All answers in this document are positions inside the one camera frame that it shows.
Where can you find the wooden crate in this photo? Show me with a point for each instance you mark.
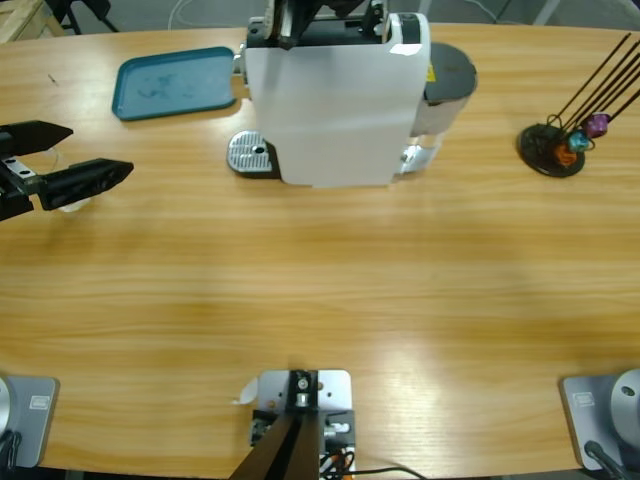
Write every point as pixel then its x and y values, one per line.
pixel 25 20

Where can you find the dark camera post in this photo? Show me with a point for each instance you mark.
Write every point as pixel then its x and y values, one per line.
pixel 280 450

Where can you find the teal plastic tray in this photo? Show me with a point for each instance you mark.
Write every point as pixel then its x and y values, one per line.
pixel 175 80

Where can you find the black capsule holder stand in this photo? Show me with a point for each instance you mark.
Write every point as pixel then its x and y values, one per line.
pixel 535 145

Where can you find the white tape strip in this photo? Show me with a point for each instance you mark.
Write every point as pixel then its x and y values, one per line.
pixel 247 392

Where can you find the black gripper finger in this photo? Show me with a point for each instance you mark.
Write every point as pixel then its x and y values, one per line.
pixel 291 27
pixel 272 17
pixel 85 180
pixel 35 137

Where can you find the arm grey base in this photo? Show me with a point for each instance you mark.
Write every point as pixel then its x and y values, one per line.
pixel 590 415
pixel 30 415

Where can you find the white coffee machine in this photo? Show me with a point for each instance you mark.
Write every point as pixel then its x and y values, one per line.
pixel 325 110

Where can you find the orange coffee capsule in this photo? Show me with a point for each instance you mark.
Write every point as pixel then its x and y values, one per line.
pixel 565 156

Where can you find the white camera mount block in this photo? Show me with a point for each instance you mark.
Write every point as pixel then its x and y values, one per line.
pixel 335 400

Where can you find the grey water tank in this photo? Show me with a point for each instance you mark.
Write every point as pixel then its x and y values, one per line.
pixel 447 70

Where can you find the purple coffee capsule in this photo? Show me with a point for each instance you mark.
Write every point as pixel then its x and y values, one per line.
pixel 597 124

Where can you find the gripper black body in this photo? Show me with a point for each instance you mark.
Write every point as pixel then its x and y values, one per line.
pixel 335 6
pixel 17 190

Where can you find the metal drip tray grille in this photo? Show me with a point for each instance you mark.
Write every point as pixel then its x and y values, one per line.
pixel 245 150

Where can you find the grey metal leg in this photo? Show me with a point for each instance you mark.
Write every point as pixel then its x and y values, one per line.
pixel 547 10

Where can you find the clear drinking glass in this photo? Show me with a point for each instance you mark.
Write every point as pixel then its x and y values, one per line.
pixel 72 206

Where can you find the teal coffee capsule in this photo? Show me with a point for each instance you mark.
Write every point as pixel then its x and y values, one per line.
pixel 577 142

